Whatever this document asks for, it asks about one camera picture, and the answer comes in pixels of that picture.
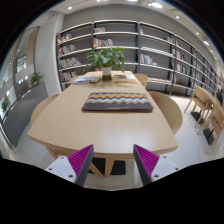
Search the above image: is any grey bookshelf unit with books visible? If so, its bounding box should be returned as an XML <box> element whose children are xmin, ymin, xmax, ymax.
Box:
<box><xmin>55</xmin><ymin>19</ymin><xmax>224</xmax><ymax>98</ymax></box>

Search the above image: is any white magazine stack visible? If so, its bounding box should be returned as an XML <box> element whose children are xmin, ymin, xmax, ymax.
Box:
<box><xmin>72</xmin><ymin>75</ymin><xmax>102</xmax><ymax>84</ymax></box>

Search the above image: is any green potted plant white pot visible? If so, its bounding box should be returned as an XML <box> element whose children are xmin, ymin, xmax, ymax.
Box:
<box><xmin>84</xmin><ymin>46</ymin><xmax>128</xmax><ymax>82</ymax></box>

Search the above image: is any small background potted plant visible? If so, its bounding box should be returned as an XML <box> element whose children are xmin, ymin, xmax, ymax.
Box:
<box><xmin>29</xmin><ymin>71</ymin><xmax>44</xmax><ymax>87</ymax></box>

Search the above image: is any yellow book stack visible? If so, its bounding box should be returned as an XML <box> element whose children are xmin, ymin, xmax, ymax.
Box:
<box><xmin>111</xmin><ymin>73</ymin><xmax>138</xmax><ymax>84</ymax></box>

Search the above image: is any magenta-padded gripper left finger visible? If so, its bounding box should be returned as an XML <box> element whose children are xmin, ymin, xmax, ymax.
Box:
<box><xmin>45</xmin><ymin>143</ymin><xmax>95</xmax><ymax>187</ymax></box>

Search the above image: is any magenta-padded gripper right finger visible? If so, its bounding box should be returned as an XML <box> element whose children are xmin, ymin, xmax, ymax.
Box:
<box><xmin>132</xmin><ymin>143</ymin><xmax>183</xmax><ymax>186</ymax></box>

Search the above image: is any group of slatted wooden chairs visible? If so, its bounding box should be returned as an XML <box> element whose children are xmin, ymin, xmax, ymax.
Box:
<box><xmin>183</xmin><ymin>84</ymin><xmax>224</xmax><ymax>146</ymax></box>

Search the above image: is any zigzag striped grey towel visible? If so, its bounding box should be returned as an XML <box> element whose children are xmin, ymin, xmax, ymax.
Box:
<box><xmin>81</xmin><ymin>92</ymin><xmax>154</xmax><ymax>113</ymax></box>

